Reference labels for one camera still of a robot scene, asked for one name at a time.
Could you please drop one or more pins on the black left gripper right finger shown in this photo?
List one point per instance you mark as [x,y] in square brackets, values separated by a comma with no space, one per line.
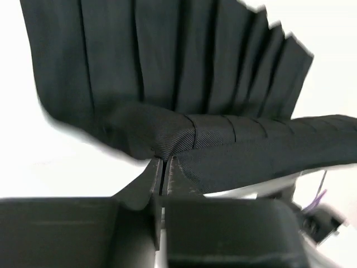
[244,227]

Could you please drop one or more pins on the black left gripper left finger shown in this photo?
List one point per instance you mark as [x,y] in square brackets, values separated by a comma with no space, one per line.
[118,231]

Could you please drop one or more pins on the black pleated skirt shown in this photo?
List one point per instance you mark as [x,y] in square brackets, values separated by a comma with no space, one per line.
[209,83]

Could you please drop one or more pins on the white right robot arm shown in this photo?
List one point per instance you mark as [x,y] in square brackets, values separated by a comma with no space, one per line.
[329,238]

